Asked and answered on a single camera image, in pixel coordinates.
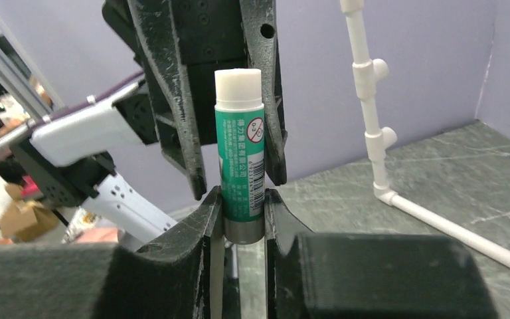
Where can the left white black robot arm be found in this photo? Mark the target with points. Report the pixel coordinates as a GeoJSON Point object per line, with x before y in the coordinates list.
{"type": "Point", "coordinates": [68, 159]}

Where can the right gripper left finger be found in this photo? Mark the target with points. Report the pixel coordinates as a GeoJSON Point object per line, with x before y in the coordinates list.
{"type": "Point", "coordinates": [177, 275]}

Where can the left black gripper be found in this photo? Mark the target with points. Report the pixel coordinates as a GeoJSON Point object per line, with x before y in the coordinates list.
{"type": "Point", "coordinates": [180, 55]}

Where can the cardboard box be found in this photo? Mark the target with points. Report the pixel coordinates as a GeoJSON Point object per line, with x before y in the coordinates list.
{"type": "Point", "coordinates": [26, 221]}

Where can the green white glue stick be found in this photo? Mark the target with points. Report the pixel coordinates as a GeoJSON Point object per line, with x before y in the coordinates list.
{"type": "Point", "coordinates": [240, 123]}

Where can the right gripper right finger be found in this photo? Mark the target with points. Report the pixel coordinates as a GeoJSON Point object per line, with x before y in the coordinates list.
{"type": "Point", "coordinates": [357, 275]}

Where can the aluminium table frame rail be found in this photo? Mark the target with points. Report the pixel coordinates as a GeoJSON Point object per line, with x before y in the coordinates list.
{"type": "Point", "coordinates": [22, 99]}

